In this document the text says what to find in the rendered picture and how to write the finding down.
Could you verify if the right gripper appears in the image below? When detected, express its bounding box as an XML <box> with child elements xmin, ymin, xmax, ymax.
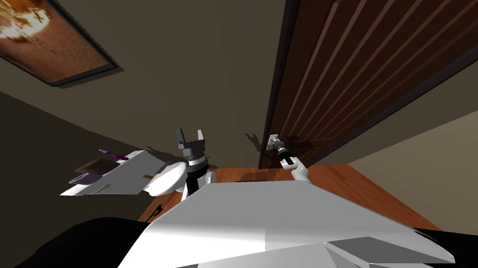
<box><xmin>264</xmin><ymin>133</ymin><xmax>284</xmax><ymax>152</ymax></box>

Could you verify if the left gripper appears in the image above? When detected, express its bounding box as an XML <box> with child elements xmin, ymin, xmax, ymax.
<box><xmin>176</xmin><ymin>127</ymin><xmax>207</xmax><ymax>159</ymax></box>

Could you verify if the white cabinet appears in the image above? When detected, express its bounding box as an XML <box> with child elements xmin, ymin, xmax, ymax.
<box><xmin>56</xmin><ymin>144</ymin><xmax>170</xmax><ymax>203</ymax></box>

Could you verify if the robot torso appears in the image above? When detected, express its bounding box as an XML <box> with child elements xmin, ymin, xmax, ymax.
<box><xmin>102</xmin><ymin>163</ymin><xmax>457</xmax><ymax>268</ymax></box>

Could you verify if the brown panelled door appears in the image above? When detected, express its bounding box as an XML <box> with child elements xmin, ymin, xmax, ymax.
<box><xmin>245</xmin><ymin>0</ymin><xmax>478</xmax><ymax>171</ymax></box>

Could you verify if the dark framed brown picture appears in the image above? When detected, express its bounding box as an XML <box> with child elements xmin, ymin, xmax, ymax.
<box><xmin>0</xmin><ymin>0</ymin><xmax>123</xmax><ymax>92</ymax></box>

